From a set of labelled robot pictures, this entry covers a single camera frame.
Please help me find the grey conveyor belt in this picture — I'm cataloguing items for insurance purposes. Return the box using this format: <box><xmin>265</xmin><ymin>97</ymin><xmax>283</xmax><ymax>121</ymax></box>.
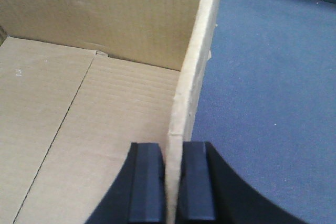
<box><xmin>192</xmin><ymin>0</ymin><xmax>335</xmax><ymax>223</ymax></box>

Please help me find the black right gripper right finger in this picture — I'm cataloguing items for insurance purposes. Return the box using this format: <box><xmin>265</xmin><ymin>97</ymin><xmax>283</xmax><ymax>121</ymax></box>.
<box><xmin>176</xmin><ymin>142</ymin><xmax>303</xmax><ymax>223</ymax></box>

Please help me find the brown cardboard carton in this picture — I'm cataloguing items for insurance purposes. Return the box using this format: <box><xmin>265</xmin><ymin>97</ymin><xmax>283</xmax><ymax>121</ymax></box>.
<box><xmin>1</xmin><ymin>0</ymin><xmax>220</xmax><ymax>223</ymax></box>

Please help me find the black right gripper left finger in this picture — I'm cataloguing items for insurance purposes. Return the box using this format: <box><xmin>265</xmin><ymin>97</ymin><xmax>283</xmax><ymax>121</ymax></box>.
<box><xmin>86</xmin><ymin>143</ymin><xmax>166</xmax><ymax>223</ymax></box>

